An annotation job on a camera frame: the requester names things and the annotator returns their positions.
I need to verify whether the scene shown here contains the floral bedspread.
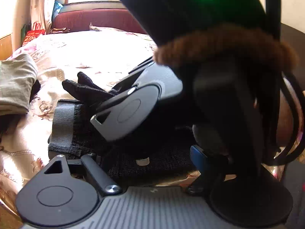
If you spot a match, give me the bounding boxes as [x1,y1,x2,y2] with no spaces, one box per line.
[0,30,301,222]

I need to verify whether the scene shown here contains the red upholstered headboard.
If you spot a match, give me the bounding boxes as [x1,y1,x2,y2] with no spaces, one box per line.
[51,8,148,35]

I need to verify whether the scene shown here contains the beige folded cloth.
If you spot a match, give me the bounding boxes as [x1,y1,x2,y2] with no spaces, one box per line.
[89,23,112,32]

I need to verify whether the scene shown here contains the black pants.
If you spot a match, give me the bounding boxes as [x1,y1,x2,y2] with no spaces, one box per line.
[48,72,198,178]

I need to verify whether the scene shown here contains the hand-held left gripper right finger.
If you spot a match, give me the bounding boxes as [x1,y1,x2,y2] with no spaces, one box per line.
[186,145,226,195]

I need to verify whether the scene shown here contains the wooden cabinet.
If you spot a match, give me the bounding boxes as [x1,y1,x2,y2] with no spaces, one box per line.
[0,35,13,60]

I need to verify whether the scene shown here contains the red bag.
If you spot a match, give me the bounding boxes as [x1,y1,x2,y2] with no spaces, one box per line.
[22,22,46,46]

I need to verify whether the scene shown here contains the blue-green plastic bag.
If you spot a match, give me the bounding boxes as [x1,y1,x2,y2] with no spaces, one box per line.
[52,1,63,19]

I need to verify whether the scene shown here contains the brown bag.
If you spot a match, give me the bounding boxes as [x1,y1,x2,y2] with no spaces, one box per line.
[49,27,71,34]

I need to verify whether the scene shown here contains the beige floral curtain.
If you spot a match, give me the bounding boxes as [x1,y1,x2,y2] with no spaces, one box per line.
[30,0,71,34]

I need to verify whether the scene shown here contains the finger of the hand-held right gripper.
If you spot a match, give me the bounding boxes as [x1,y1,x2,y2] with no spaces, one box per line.
[110,56,155,93]
[90,87,139,134]

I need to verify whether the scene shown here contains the black cable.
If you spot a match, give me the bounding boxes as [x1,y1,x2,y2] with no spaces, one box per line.
[263,0,305,166]

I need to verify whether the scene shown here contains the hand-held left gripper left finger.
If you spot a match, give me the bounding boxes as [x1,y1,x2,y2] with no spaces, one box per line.
[43,153,122,196]

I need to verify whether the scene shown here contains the olive green cloth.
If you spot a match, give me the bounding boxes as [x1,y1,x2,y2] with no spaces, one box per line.
[0,53,39,116]

